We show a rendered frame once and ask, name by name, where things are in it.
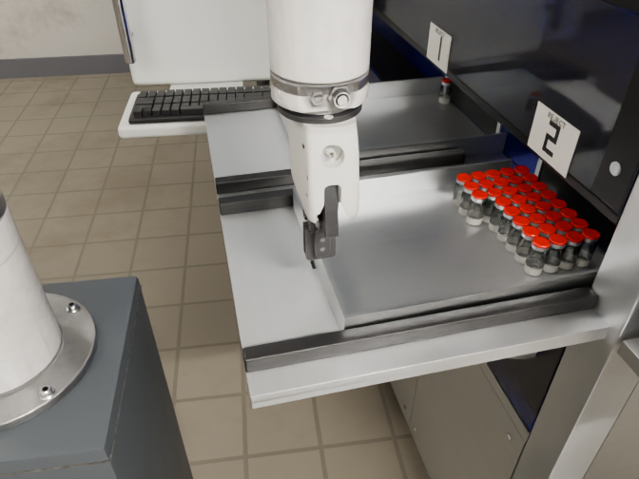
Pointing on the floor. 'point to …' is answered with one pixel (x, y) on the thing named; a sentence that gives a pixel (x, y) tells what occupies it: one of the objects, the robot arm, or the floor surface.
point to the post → (590, 369)
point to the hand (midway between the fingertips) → (319, 239)
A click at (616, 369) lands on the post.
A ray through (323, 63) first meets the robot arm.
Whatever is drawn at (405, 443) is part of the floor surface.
